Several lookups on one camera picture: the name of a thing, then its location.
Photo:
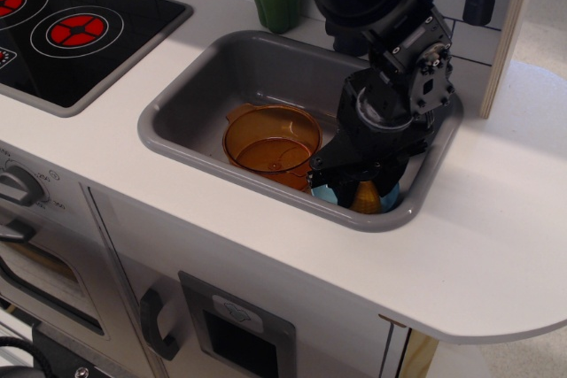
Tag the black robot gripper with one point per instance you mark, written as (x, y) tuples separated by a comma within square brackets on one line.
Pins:
[(377, 133)]

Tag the yellow toy corn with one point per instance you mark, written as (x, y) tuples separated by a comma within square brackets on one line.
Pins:
[(366, 199)]

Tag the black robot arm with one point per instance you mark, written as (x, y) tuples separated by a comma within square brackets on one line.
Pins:
[(406, 42)]

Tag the light blue bowl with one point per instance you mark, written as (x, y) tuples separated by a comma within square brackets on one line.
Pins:
[(388, 201)]

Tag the grey sink basin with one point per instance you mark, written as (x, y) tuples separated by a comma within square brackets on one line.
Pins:
[(187, 120)]

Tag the orange transparent pot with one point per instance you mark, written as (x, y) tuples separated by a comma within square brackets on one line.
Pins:
[(273, 141)]

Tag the grey dispenser panel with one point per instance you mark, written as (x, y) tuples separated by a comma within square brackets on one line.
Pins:
[(239, 334)]

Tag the grey oven door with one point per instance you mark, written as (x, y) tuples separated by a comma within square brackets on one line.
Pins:
[(63, 280)]

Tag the black toy stove top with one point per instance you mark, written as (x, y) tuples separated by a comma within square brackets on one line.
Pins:
[(60, 55)]

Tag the grey oven knob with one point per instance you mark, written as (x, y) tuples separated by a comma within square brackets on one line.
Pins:
[(20, 187)]

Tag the black cabinet door handle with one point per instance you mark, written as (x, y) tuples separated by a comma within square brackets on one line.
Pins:
[(150, 308)]

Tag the wooden side post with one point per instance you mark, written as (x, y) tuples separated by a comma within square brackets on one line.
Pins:
[(509, 33)]

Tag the grey oven door handle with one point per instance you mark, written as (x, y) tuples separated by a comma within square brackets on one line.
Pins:
[(16, 231)]

